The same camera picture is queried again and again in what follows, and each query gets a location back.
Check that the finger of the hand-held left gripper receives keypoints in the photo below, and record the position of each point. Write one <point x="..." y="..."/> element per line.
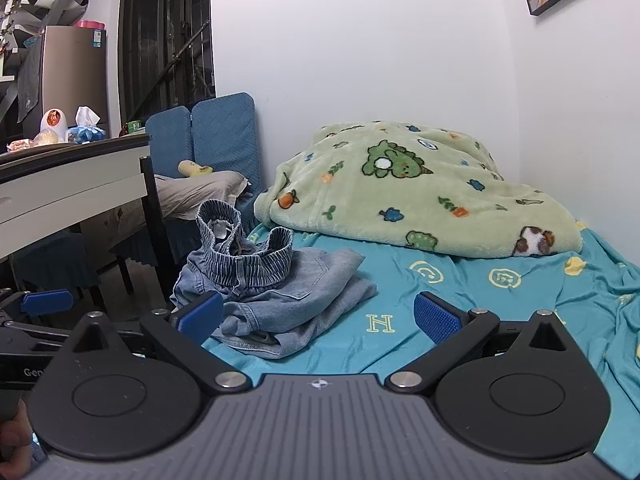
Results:
<point x="47" y="303"/>

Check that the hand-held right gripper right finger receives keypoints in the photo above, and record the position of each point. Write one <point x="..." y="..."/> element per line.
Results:
<point x="436" y="317"/>

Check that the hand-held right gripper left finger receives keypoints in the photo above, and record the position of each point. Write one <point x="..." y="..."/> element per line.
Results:
<point x="202" y="316"/>

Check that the blue denim jeans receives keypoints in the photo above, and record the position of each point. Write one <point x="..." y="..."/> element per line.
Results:
<point x="310" y="285"/>

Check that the person's left hand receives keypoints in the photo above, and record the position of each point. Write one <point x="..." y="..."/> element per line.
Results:
<point x="10" y="440"/>

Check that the teal printed bedsheet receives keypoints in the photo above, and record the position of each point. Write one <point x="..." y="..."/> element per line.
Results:
<point x="500" y="270"/>

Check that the green printed fleece blanket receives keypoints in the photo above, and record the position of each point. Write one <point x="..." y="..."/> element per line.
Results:
<point x="400" y="200"/>

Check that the white desk with black legs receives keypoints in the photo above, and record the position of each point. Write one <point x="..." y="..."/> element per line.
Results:
<point x="65" y="180"/>

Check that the yellow plush toy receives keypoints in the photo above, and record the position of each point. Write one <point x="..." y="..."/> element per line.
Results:
<point x="192" y="168"/>

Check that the food packets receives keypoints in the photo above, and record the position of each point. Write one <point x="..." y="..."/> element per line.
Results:
<point x="25" y="144"/>

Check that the blue tissue box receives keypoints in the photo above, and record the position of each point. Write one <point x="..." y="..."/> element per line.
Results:
<point x="86" y="132"/>

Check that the blue quilted cushion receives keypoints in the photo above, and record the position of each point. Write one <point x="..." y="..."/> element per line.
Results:
<point x="167" y="142"/>
<point x="225" y="130"/>

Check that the white bottle with orange face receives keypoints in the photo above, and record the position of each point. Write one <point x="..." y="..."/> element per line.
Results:
<point x="54" y="125"/>

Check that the small green container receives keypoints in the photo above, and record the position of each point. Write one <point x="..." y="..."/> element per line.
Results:
<point x="134" y="127"/>

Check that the bronze refrigerator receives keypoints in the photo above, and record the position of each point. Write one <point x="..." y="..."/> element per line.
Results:
<point x="75" y="80"/>

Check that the dark window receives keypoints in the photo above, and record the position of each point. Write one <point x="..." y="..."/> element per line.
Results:
<point x="165" y="40"/>

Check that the pink round box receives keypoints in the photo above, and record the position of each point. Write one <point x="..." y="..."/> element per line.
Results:
<point x="90" y="25"/>

